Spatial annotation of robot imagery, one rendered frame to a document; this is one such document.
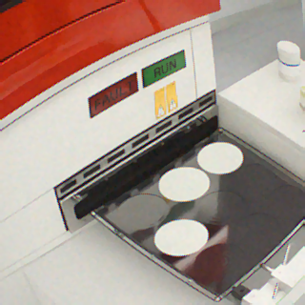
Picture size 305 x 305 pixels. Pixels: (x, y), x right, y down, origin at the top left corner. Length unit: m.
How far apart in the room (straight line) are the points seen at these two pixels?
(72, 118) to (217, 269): 0.39
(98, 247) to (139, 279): 0.13
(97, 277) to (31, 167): 0.27
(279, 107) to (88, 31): 0.55
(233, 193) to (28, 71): 0.52
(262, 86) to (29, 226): 0.66
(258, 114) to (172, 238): 0.36
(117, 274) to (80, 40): 0.49
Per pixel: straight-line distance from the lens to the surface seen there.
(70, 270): 1.23
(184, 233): 1.17
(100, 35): 1.03
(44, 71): 0.98
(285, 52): 1.44
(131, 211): 1.23
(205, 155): 1.33
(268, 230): 1.17
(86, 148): 1.20
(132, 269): 1.22
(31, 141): 1.10
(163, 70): 1.25
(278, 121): 1.33
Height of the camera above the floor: 1.75
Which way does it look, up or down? 39 degrees down
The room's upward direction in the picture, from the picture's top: 6 degrees counter-clockwise
